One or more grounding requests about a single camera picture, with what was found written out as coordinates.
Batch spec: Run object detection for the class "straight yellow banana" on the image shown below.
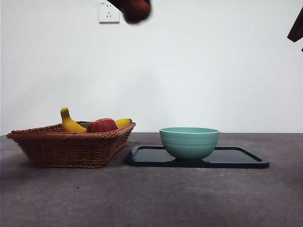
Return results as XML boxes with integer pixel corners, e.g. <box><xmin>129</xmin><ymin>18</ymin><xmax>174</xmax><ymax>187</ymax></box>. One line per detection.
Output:
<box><xmin>115</xmin><ymin>118</ymin><xmax>133</xmax><ymax>129</ymax></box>

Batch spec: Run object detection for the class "dark red plum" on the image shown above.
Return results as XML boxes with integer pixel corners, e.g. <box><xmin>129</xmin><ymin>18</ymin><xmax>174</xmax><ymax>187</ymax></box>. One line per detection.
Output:
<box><xmin>123</xmin><ymin>0</ymin><xmax>152</xmax><ymax>25</ymax></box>

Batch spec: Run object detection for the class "red apple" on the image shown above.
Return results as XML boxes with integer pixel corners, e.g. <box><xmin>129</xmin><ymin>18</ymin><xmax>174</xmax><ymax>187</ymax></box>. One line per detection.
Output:
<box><xmin>86</xmin><ymin>118</ymin><xmax>118</xmax><ymax>133</ymax></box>

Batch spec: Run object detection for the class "teal ribbed bowl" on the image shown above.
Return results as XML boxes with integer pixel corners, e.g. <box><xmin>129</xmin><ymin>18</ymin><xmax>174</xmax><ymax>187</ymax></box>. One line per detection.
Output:
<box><xmin>159</xmin><ymin>127</ymin><xmax>220</xmax><ymax>163</ymax></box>

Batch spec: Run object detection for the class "white wall socket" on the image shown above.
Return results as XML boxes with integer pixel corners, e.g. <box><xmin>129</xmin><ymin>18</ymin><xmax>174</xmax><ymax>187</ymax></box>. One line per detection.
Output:
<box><xmin>98</xmin><ymin>0</ymin><xmax>120</xmax><ymax>24</ymax></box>

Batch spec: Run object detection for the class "dark rectangular tray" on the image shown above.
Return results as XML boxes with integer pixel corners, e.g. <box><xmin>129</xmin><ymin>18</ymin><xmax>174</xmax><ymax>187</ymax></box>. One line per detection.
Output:
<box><xmin>125</xmin><ymin>145</ymin><xmax>270</xmax><ymax>169</ymax></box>

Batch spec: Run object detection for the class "brown wicker basket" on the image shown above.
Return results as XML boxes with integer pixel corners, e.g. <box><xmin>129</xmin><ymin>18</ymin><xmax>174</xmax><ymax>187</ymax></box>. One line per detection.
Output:
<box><xmin>6</xmin><ymin>122</ymin><xmax>137</xmax><ymax>169</ymax></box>

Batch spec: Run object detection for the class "curved yellow banana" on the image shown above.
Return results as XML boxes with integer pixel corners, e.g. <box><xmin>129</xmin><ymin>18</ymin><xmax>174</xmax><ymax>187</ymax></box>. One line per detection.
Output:
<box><xmin>60</xmin><ymin>107</ymin><xmax>87</xmax><ymax>133</ymax></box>

